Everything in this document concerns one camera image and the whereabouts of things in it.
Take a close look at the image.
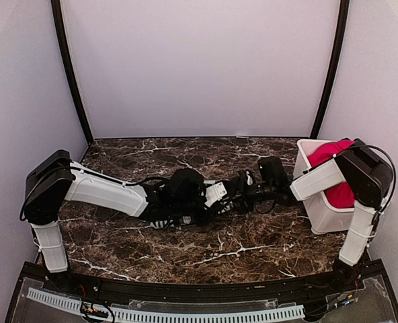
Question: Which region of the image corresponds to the white slotted cable duct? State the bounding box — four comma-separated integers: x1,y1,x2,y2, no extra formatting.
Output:
27,287,305,322

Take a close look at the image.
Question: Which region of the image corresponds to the black front rail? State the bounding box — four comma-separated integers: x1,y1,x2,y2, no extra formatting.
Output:
24,262,371,306

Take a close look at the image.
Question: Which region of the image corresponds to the black white checkered shirt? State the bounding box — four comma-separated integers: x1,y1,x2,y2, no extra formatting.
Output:
149,202,233,229

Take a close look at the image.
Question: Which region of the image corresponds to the black frame post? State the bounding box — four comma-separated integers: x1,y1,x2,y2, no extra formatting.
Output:
309,0,350,139
50,0,94,146

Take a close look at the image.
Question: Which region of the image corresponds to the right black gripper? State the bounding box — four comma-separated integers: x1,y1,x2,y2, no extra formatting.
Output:
224,176,275,213

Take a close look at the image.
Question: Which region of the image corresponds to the white plastic laundry bin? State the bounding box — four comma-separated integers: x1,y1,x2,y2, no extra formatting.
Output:
292,139,388,236

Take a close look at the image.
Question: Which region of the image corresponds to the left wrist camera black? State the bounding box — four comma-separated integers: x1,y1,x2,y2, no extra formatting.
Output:
165,168,235,208

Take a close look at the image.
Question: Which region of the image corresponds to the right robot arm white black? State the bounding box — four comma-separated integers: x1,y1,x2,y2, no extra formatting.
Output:
231,139,396,292

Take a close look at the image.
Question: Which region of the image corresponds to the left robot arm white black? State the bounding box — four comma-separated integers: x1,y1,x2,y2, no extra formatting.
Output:
19,149,227,293

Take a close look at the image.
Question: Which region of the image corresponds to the red garment in bin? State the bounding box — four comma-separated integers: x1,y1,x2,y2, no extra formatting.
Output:
307,139,354,209

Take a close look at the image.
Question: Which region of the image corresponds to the left black frame post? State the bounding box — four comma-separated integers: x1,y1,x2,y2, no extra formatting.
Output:
50,0,94,146

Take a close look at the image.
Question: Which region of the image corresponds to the right black frame post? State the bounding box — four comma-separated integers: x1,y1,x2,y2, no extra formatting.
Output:
309,0,350,139

